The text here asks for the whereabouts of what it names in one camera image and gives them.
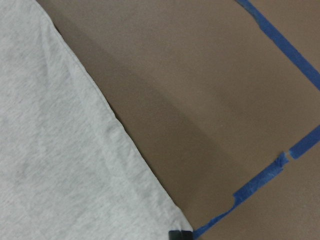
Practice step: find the grey cartoon print t-shirt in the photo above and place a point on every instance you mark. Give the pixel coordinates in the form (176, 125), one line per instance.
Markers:
(68, 169)

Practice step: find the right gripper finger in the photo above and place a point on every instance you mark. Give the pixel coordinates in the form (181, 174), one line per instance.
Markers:
(180, 235)

